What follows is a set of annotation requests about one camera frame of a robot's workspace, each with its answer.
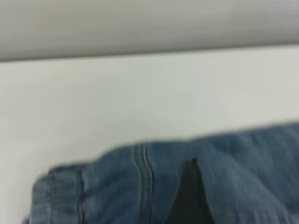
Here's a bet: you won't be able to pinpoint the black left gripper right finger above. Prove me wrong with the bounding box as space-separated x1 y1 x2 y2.
189 158 217 224

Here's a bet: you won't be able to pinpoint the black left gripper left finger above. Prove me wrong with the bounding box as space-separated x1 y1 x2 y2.
162 158 191 224

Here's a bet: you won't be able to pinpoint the blue denim kids pants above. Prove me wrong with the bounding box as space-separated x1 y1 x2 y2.
21 120 299 224

